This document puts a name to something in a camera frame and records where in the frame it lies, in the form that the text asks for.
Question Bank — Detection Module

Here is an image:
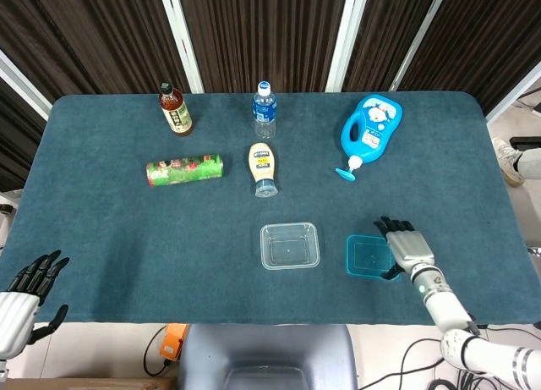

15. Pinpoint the green chips can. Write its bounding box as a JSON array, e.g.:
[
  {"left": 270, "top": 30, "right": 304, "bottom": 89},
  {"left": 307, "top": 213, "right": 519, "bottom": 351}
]
[{"left": 145, "top": 153, "right": 225, "bottom": 189}]

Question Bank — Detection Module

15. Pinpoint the brown partition panel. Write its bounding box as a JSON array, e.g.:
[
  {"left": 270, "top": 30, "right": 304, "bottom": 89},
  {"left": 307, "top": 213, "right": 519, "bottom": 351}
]
[
  {"left": 0, "top": 0, "right": 191, "bottom": 112},
  {"left": 177, "top": 0, "right": 352, "bottom": 94},
  {"left": 342, "top": 0, "right": 445, "bottom": 93},
  {"left": 0, "top": 76, "right": 47, "bottom": 193},
  {"left": 399, "top": 0, "right": 541, "bottom": 116}
]

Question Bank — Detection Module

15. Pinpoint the brown tea bottle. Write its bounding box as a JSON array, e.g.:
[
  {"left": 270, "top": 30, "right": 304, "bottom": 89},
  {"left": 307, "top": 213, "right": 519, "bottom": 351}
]
[{"left": 158, "top": 81, "right": 194, "bottom": 138}]

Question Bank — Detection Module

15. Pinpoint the clear water bottle blue label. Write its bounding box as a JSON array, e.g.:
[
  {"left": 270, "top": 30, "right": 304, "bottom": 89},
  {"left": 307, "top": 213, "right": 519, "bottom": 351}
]
[{"left": 252, "top": 80, "right": 279, "bottom": 140}]

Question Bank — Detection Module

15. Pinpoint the grey trouser leg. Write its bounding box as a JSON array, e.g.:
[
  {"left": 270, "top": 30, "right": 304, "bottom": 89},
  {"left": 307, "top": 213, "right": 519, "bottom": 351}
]
[{"left": 517, "top": 147, "right": 541, "bottom": 182}]

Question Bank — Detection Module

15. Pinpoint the teal tablecloth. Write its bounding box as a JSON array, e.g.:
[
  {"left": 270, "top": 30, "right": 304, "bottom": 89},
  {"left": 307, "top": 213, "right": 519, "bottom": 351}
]
[{"left": 0, "top": 91, "right": 541, "bottom": 326}]

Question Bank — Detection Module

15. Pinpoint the black bar object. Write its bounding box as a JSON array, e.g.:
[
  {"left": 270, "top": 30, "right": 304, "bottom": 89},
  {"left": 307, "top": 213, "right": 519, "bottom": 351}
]
[{"left": 509, "top": 135, "right": 541, "bottom": 152}]

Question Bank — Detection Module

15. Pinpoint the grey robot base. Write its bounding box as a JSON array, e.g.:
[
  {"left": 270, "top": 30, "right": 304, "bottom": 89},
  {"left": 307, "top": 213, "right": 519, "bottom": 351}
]
[{"left": 177, "top": 323, "right": 359, "bottom": 390}]

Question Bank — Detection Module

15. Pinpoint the clear plastic food container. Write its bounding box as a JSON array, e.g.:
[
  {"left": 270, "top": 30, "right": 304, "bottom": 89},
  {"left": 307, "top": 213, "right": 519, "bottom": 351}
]
[{"left": 259, "top": 221, "right": 321, "bottom": 271}]

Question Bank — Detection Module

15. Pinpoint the black cable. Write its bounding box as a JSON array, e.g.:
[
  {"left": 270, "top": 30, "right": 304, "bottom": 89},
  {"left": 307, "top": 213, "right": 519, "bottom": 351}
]
[
  {"left": 354, "top": 338, "right": 445, "bottom": 390},
  {"left": 142, "top": 325, "right": 172, "bottom": 376}
]

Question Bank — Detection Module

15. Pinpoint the orange box device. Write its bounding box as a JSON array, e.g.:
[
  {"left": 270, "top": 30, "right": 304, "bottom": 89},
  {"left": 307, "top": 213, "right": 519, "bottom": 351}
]
[{"left": 159, "top": 321, "right": 189, "bottom": 360}]

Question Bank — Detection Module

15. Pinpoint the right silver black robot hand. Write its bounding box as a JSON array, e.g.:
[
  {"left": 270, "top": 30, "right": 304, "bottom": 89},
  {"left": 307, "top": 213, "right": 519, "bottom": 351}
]
[{"left": 373, "top": 216, "right": 436, "bottom": 282}]

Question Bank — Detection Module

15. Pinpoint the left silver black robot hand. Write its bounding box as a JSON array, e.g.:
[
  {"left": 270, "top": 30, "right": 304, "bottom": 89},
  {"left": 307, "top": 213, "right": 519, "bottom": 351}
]
[{"left": 0, "top": 249, "right": 71, "bottom": 360}]

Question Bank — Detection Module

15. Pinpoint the mayonnaise squeeze bottle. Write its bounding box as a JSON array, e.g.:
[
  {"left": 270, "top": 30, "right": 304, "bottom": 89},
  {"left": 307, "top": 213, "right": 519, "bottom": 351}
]
[{"left": 248, "top": 142, "right": 280, "bottom": 199}]

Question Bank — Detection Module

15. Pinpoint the white partition post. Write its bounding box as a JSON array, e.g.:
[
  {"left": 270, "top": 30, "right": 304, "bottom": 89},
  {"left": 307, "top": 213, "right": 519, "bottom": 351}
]
[
  {"left": 387, "top": 0, "right": 452, "bottom": 91},
  {"left": 325, "top": 0, "right": 373, "bottom": 93},
  {"left": 156, "top": 0, "right": 205, "bottom": 94},
  {"left": 0, "top": 50, "right": 52, "bottom": 121},
  {"left": 484, "top": 62, "right": 541, "bottom": 124}
]

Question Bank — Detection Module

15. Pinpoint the white sneaker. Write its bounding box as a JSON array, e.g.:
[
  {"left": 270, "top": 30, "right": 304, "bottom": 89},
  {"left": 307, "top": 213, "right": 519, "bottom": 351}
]
[{"left": 491, "top": 137, "right": 525, "bottom": 186}]

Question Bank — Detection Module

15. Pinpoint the teal container lid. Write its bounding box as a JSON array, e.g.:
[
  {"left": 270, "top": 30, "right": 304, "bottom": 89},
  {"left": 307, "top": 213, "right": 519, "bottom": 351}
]
[{"left": 345, "top": 233, "right": 402, "bottom": 283}]

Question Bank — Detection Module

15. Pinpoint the blue detergent bottle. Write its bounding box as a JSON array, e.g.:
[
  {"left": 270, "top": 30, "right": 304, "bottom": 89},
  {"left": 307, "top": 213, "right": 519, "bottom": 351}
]
[{"left": 335, "top": 93, "right": 404, "bottom": 183}]

